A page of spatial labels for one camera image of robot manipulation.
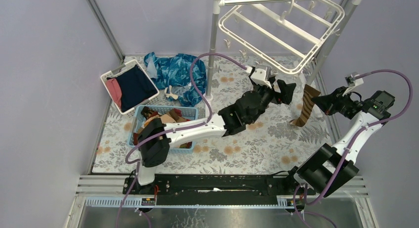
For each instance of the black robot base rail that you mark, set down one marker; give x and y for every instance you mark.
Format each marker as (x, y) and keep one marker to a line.
(241, 190)

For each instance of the floral patterned table mat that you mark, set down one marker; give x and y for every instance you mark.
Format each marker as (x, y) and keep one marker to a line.
(269, 145)

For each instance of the silver white drying rack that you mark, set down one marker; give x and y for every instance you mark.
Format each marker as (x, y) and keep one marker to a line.
(209, 56)

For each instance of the pink folded garment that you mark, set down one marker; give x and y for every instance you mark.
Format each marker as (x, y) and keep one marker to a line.
(115, 91)

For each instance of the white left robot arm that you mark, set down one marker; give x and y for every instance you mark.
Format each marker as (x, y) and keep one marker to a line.
(157, 138)

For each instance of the white plastic basket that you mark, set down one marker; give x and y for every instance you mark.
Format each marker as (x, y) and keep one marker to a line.
(120, 70)

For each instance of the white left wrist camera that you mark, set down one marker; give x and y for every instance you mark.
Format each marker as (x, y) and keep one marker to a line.
(261, 75)

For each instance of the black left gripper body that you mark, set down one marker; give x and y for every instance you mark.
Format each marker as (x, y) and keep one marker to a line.
(277, 91)

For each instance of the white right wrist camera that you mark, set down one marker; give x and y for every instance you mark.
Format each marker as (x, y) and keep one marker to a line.
(352, 81)

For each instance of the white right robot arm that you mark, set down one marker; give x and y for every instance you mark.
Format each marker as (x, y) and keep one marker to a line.
(332, 166)

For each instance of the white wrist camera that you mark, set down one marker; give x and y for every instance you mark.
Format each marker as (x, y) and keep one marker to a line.
(261, 75)
(352, 81)

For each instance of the light blue sock basket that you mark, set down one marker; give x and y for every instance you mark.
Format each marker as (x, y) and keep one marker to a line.
(190, 113)

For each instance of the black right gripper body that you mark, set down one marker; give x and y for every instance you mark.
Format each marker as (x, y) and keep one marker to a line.
(344, 105)

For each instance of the white clip drying hanger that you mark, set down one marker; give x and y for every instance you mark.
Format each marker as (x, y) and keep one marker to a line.
(286, 35)

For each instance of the pile of assorted socks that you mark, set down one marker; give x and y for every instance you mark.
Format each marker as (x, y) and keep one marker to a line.
(173, 116)

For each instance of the dark navy folded garment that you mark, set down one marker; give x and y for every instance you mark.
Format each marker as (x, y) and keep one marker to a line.
(136, 87)

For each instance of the blue patterned cloth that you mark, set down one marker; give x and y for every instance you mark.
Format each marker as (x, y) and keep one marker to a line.
(173, 71)

